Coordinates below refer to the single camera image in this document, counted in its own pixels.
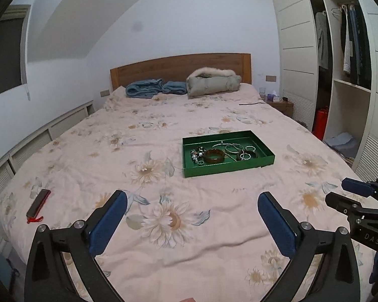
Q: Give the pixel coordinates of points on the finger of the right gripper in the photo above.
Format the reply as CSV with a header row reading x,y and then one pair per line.
x,y
350,208
358,187

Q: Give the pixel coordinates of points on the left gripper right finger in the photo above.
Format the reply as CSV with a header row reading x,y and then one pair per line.
x,y
337,277

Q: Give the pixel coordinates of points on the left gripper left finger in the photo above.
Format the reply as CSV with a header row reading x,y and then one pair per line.
x,y
47,276

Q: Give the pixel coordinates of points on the small twisted silver bangle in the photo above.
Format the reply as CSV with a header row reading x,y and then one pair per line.
x,y
250,148

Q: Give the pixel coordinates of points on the dark translucent bangle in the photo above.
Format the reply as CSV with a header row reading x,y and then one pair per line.
x,y
252,154

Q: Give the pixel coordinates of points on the silver clasp bangle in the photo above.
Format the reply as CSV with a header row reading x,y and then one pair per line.
x,y
233,148

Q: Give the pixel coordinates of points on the amber resin bangle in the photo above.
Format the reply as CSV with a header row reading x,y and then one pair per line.
x,y
213,156

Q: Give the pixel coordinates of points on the silver wristwatch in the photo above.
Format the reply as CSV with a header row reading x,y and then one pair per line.
x,y
196,156

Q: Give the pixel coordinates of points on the folded blue clothes pile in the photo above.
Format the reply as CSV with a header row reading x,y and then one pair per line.
x,y
344,144

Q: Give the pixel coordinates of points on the black red case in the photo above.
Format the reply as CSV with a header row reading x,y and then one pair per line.
x,y
32,215

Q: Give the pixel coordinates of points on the red container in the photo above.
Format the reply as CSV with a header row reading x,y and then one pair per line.
x,y
319,126

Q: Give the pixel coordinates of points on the wooden nightstand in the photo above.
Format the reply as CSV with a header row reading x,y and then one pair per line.
x,y
285,107

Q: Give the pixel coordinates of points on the white radiator cover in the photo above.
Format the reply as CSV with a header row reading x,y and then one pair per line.
x,y
15,157

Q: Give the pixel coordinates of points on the tissue box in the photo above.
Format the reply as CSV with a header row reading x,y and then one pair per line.
x,y
273,97

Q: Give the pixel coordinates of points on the hanging clothes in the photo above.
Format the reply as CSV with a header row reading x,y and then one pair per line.
x,y
349,57

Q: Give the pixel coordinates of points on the glass cup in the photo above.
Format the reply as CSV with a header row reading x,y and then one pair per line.
x,y
262,92

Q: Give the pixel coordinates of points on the floral pink bedspread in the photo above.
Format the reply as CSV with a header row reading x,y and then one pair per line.
x,y
199,237

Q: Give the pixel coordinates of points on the white wardrobe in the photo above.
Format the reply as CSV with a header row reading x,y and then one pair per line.
x,y
329,72

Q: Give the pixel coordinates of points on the green rectangular tray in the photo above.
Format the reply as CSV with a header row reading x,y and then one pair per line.
x,y
218,141

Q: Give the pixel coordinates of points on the grey fur-trimmed coat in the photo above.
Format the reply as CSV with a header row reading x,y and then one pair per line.
x,y
210,80

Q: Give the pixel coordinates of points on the blue folded blanket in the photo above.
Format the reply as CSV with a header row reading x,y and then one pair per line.
x,y
151,87

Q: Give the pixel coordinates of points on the wooden headboard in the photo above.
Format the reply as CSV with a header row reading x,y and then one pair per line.
x,y
178,68

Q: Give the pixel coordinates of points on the dark window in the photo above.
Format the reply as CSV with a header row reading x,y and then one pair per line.
x,y
13,31

